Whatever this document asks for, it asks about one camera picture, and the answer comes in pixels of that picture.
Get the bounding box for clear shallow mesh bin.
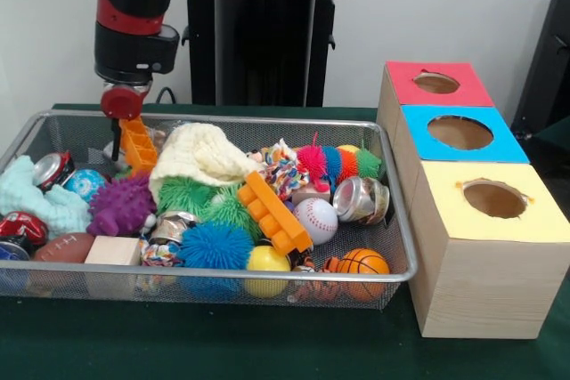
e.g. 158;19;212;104
0;109;420;310

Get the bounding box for purple spiky ball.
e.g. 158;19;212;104
86;173;157;239

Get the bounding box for cream knitted cloth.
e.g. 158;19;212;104
148;122;261;204

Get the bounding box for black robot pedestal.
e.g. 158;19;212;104
172;0;359;107

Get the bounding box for orange toy brick round studs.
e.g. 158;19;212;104
236;171;314;256

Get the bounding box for white baseball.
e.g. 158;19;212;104
294;197;339;246

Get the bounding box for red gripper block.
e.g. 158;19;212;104
99;83;153;165

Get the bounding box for small orange basketball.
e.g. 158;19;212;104
338;247;392;301

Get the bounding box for blue spiky ball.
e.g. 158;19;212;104
178;222;255;301

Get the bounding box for long orange toy brick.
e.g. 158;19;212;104
118;117;159;175

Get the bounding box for yellow ball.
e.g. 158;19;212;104
245;245;292;299

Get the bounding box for crushed silver can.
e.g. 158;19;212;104
333;175;392;225

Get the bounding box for dark green table cloth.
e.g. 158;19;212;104
0;102;570;380

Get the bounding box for green spiky ball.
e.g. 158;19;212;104
205;184;262;240

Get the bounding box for wooden box three holes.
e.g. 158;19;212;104
379;61;570;340

